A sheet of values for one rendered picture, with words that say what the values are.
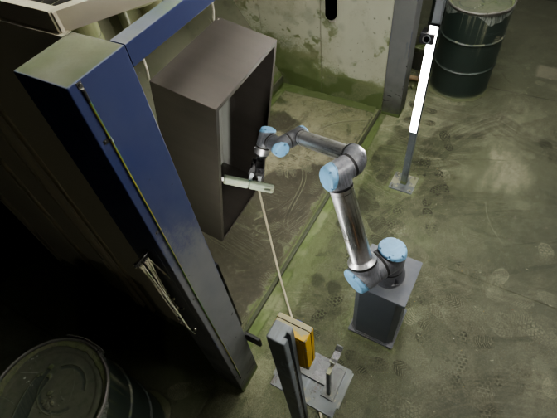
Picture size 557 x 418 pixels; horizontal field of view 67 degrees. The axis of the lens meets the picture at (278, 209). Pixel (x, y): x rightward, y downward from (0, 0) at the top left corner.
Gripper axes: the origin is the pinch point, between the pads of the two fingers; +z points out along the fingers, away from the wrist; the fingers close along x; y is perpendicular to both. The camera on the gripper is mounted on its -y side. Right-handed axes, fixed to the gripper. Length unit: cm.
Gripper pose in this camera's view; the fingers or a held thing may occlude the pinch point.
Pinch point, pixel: (253, 184)
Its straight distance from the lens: 257.0
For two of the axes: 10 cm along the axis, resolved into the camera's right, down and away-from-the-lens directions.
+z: -2.7, 8.1, 5.2
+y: -1.0, -5.6, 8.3
